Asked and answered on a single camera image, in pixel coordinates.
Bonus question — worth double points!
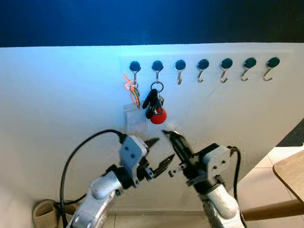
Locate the blue round metal hook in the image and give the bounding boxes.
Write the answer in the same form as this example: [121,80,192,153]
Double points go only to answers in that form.
[240,57,257,82]
[263,57,281,82]
[197,58,210,84]
[174,59,186,86]
[129,60,141,86]
[219,58,233,84]
[152,60,163,85]

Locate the beige round basket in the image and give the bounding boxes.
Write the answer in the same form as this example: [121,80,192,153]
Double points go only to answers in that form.
[32,199,76,228]

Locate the white hook rail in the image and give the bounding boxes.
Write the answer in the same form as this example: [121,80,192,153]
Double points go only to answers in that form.
[119,51,294,73]

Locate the wooden table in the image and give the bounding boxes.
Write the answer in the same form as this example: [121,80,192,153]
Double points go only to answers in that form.
[242,150,304,222]

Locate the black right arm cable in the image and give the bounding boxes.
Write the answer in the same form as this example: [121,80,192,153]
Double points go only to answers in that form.
[228,146,247,228]

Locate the keys with orange strap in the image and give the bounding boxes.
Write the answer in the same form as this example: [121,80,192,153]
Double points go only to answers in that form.
[122,73,142,109]

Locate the black foam floor mat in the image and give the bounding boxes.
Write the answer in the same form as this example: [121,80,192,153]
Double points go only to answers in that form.
[275,119,304,148]

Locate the black keys with red ball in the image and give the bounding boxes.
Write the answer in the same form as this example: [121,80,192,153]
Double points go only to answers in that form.
[142,82,168,125]

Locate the white partition board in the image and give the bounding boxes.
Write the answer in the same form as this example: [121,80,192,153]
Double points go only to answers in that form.
[0,43,304,228]

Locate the clear plastic badge holder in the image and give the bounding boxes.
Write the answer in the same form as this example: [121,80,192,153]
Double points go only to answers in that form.
[123,102,148,133]

